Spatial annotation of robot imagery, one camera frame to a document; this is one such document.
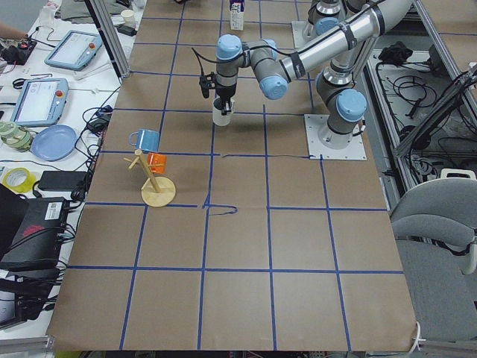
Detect black power brick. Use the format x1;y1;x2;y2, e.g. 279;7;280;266
38;171;86;191

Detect aluminium frame post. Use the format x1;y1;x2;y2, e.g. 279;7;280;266
84;0;130;79

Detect lower teach pendant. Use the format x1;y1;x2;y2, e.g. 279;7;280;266
10;78;69;128

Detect orange mug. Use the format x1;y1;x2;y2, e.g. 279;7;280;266
147;152;167;175

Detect blue white milk carton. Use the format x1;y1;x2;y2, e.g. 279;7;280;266
229;0;245;31

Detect light blue plate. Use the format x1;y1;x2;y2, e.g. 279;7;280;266
31;125;78;161

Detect black electronics box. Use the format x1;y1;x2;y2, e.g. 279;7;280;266
1;196;71;271

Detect blue mug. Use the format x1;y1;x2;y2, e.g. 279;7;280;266
128;129;159;152

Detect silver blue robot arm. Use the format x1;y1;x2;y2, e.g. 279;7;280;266
200;0;411;149
303;0;347;40

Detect paper cup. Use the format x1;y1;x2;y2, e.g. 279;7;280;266
120;9;136;28

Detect wooden mug tree stand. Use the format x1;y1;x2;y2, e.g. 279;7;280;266
124;149;176;207

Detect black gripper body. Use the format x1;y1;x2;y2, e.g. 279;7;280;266
215;84;236;103

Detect yellow tape roll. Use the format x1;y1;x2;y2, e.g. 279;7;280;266
2;168;37;193

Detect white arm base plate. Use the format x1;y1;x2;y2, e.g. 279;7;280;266
304;114;367;160

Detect upper teach pendant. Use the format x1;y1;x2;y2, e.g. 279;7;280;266
44;30;103;71

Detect white ceramic mug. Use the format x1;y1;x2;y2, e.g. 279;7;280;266
212;97;235;127

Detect green tape rolls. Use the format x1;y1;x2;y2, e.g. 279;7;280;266
1;122;34;151

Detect grey office chair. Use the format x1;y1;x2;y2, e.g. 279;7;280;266
391;178;476;342

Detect teach pendant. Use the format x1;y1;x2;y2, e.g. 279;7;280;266
10;78;69;128
44;30;103;71

